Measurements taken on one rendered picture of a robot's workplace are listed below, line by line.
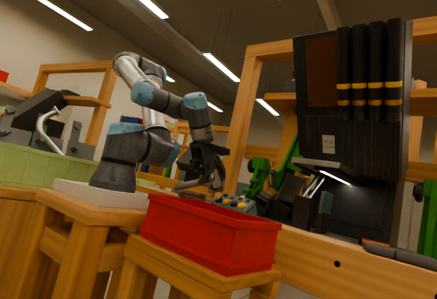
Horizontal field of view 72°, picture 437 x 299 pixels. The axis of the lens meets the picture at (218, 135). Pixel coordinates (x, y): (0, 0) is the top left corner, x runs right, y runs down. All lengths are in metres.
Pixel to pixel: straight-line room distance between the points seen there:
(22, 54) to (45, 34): 0.74
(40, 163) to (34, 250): 0.53
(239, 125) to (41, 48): 6.98
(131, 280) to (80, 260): 0.14
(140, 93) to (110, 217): 0.38
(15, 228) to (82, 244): 0.63
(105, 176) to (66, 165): 0.56
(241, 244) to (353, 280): 0.33
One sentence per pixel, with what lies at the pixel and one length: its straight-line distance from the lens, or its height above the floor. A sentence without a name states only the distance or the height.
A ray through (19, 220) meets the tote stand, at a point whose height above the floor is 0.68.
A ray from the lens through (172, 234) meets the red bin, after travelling 0.80.
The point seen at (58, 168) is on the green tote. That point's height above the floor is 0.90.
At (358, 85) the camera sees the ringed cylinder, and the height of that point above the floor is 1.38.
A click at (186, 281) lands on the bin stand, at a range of 0.73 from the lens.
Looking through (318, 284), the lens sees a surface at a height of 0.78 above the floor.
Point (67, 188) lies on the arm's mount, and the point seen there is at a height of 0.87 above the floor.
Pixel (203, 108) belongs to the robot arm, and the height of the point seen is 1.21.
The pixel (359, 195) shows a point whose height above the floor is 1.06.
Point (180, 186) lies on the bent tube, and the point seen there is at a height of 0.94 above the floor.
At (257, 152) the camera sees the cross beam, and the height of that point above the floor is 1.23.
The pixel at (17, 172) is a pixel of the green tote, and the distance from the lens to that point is 1.53.
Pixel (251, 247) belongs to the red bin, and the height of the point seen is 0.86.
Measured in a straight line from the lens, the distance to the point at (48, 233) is 1.07.
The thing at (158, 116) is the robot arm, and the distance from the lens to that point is 1.19.
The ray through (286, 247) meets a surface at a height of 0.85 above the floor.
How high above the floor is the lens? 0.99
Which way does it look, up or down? 9 degrees up
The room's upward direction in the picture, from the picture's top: 13 degrees clockwise
